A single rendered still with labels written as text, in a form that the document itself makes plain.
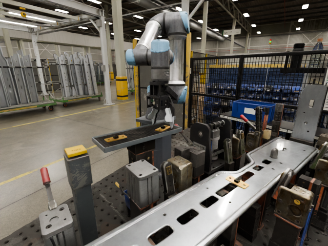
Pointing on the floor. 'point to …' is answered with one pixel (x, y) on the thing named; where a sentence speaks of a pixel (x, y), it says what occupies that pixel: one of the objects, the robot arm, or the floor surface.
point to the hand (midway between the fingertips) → (163, 124)
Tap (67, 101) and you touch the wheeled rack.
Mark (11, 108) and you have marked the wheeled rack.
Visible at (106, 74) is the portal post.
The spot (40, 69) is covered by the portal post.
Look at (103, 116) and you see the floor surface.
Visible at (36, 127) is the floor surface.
